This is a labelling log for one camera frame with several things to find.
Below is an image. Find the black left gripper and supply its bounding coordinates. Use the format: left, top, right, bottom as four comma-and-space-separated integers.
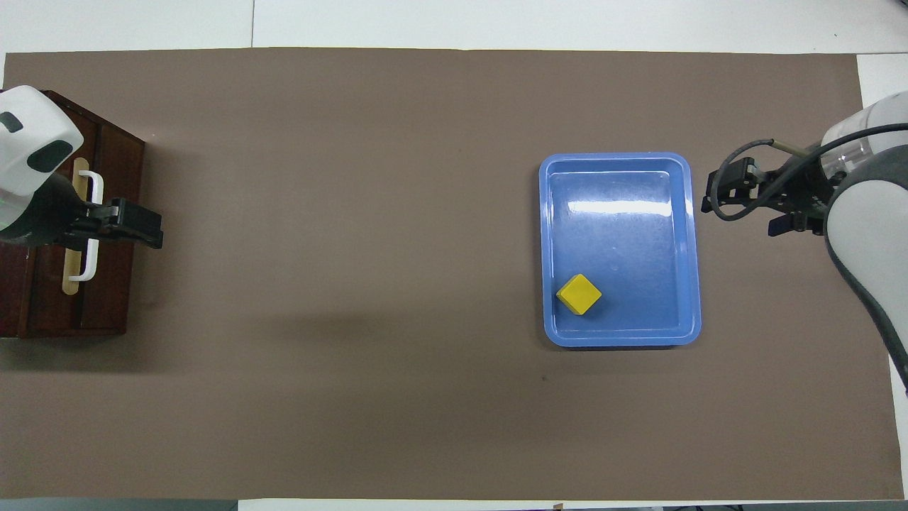
28, 179, 165, 251

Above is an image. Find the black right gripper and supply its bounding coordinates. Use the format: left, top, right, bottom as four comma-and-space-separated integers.
702, 158, 832, 238

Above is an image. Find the white drawer handle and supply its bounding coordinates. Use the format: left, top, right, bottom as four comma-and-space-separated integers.
69, 170, 104, 282

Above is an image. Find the dark wooden drawer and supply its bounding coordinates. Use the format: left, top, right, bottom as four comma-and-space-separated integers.
27, 90, 147, 336

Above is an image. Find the yellow cube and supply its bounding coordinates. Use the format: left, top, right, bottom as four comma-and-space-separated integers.
555, 273, 603, 317

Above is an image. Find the dark wooden drawer cabinet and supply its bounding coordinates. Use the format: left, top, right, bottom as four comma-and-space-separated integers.
0, 89, 50, 339

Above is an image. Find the blue plastic tray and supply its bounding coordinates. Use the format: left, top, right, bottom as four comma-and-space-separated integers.
538, 152, 703, 348

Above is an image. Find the brown paper table mat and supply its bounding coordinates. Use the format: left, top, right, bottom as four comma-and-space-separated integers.
0, 47, 905, 501

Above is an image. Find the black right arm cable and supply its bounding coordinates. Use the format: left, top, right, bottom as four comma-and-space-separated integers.
709, 124, 908, 223

